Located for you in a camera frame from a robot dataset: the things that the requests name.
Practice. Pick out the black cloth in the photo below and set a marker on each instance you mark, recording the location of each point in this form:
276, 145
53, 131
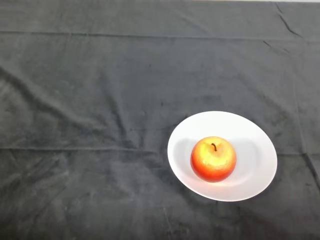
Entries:
100, 87

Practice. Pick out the red yellow apple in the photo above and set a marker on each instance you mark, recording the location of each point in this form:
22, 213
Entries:
213, 160

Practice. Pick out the white round plate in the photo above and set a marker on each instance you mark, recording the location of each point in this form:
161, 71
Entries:
257, 150

